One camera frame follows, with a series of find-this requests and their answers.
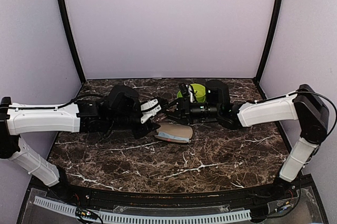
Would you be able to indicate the green bowl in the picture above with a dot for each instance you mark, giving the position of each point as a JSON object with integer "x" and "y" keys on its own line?
{"x": 197, "y": 93}

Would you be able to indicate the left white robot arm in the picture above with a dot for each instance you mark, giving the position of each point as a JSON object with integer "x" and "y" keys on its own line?
{"x": 86, "y": 113}

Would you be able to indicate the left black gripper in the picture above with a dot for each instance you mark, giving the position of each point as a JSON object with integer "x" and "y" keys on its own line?
{"x": 139, "y": 134}

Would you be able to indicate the right black frame post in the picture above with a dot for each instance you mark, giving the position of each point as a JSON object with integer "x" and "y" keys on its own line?
{"x": 269, "y": 40}

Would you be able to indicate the black table front rail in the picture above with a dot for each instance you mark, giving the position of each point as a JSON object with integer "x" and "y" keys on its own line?
{"x": 255, "y": 197}

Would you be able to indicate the black frame post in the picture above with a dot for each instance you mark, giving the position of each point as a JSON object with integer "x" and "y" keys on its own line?
{"x": 70, "y": 40}
{"x": 269, "y": 40}

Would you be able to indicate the left black frame post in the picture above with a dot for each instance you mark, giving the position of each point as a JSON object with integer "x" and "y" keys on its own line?
{"x": 70, "y": 40}

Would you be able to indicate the white slotted cable duct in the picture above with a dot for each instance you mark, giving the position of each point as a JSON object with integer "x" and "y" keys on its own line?
{"x": 148, "y": 215}

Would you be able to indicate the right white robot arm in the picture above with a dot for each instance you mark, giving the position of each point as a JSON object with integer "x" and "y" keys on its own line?
{"x": 302, "y": 105}

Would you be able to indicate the light blue cleaning cloth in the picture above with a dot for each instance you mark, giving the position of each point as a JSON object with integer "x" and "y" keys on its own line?
{"x": 171, "y": 138}

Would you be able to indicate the small circuit board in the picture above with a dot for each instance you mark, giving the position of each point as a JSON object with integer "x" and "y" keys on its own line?
{"x": 83, "y": 214}

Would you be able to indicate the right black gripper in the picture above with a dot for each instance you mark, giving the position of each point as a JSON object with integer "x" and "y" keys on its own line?
{"x": 184, "y": 110}

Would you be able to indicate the green plate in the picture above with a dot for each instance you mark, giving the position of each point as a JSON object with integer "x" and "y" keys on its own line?
{"x": 179, "y": 94}

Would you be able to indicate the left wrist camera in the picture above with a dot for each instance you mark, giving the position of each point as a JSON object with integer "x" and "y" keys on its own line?
{"x": 150, "y": 109}

